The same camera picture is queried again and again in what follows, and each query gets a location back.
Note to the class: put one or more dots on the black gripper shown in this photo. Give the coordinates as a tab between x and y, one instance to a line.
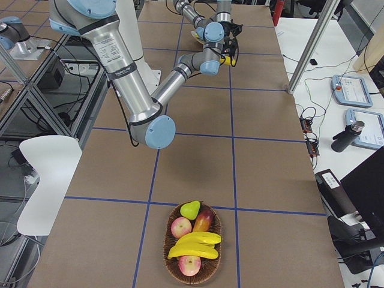
227	50
231	27

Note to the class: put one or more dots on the grey square plate orange rim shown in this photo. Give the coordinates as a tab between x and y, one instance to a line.
201	42

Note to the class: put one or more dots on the woven fruit basket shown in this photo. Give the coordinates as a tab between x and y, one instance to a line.
208	266

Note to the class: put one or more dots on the red cylinder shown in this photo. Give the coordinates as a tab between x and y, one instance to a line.
278	9

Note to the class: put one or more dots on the orange circuit board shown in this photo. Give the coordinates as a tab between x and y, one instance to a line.
306	125
312	147

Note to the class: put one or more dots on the far teach pendant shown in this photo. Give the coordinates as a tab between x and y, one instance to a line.
351	91

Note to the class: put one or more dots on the teach pendant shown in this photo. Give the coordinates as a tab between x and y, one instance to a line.
351	91
371	136

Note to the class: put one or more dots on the dark water bottle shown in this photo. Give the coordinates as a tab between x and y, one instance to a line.
345	138

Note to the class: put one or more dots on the near teach pendant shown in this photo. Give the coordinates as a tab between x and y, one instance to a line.
371	136

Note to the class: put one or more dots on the green pear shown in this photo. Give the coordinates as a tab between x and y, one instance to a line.
190	210

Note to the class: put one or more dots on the red mango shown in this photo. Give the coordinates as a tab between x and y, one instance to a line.
203	221

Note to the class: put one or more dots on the pink apple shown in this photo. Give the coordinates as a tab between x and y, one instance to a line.
180	227
189	265

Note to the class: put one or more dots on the black monitor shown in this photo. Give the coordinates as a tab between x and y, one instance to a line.
364	187

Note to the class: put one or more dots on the white chair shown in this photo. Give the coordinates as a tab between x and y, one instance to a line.
55	159

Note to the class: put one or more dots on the aluminium frame post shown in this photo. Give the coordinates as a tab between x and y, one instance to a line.
314	39

